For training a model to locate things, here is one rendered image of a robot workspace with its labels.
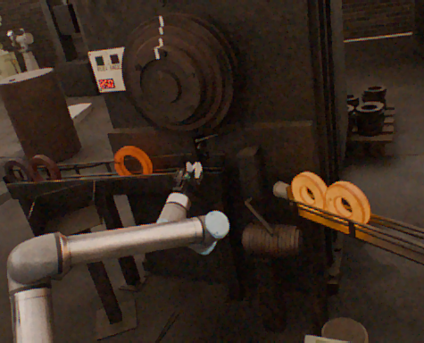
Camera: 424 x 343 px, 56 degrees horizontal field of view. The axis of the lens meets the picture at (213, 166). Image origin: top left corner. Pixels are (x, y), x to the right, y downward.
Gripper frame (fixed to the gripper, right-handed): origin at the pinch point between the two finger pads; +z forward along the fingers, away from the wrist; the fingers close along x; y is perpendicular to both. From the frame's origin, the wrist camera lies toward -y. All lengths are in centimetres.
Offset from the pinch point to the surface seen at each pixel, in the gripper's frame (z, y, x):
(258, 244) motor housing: -22.9, -19.8, -27.0
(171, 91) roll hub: 2.2, 36.2, -0.9
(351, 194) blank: -22, 11, -63
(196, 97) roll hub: 2.0, 32.9, -9.9
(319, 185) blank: -15, 6, -52
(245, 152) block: 3.6, 4.3, -21.3
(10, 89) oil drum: 137, -37, 256
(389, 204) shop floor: 66, -100, -74
